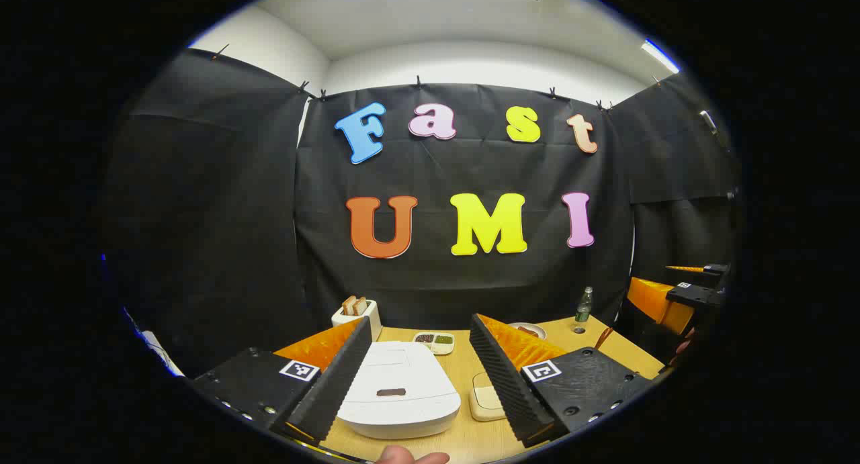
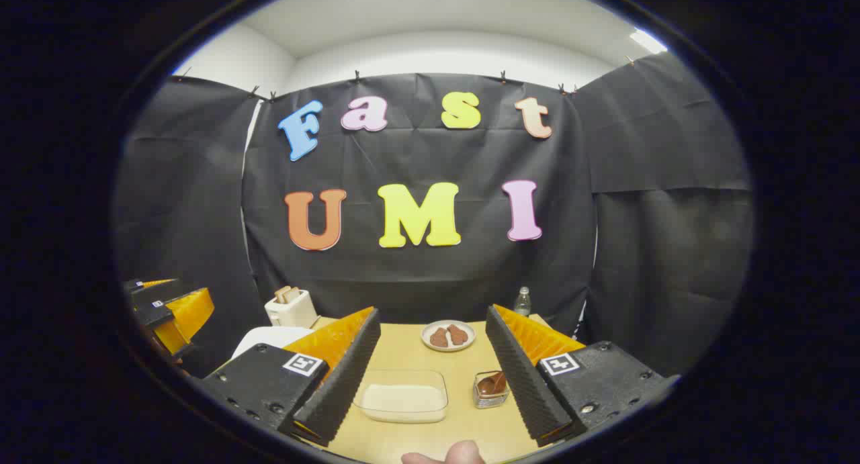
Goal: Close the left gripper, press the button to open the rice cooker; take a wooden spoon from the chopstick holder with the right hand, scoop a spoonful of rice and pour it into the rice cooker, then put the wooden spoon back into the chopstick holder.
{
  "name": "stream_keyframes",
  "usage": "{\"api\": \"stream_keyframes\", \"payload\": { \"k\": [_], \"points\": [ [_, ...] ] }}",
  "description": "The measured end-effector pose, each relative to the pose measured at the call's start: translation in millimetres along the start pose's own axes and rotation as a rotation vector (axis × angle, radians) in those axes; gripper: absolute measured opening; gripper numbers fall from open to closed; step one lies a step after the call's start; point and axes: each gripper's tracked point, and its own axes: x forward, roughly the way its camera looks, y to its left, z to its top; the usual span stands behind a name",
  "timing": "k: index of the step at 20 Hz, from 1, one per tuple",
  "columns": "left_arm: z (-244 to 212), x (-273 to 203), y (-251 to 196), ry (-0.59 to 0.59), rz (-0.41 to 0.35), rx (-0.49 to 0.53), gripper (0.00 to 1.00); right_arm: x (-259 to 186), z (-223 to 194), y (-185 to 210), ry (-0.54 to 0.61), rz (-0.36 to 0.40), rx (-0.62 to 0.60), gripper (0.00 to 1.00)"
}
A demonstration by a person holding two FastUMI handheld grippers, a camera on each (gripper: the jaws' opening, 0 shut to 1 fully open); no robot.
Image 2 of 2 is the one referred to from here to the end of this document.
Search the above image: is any ceiling light panel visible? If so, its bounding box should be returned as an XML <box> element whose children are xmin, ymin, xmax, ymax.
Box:
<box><xmin>630</xmin><ymin>28</ymin><xmax>668</xmax><ymax>55</ymax></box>

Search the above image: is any wire chopstick holder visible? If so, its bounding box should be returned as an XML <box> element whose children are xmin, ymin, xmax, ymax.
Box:
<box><xmin>472</xmin><ymin>371</ymin><xmax>511</xmax><ymax>410</ymax></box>

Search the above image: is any white rice cooker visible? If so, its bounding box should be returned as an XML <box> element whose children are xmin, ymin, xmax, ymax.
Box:
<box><xmin>231</xmin><ymin>326</ymin><xmax>316</xmax><ymax>361</ymax></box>

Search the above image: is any white plate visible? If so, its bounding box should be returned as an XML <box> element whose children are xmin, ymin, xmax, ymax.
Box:
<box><xmin>421</xmin><ymin>320</ymin><xmax>476</xmax><ymax>353</ymax></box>

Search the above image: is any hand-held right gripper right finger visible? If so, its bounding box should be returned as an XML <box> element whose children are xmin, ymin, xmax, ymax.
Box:
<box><xmin>485</xmin><ymin>304</ymin><xmax>681</xmax><ymax>447</ymax></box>

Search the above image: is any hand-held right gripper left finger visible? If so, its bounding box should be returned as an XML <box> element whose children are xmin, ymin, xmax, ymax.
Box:
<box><xmin>200</xmin><ymin>307</ymin><xmax>381</xmax><ymax>447</ymax></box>

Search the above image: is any black backdrop cloth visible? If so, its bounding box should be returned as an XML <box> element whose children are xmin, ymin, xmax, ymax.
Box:
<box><xmin>114</xmin><ymin>51</ymin><xmax>757</xmax><ymax>377</ymax></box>

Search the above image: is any white toaster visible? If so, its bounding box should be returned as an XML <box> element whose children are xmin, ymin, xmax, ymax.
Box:
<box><xmin>264</xmin><ymin>288</ymin><xmax>318</xmax><ymax>328</ymax></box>

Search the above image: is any clear plastic container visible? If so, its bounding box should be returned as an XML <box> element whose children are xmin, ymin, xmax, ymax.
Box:
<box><xmin>353</xmin><ymin>369</ymin><xmax>449</xmax><ymax>424</ymax></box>

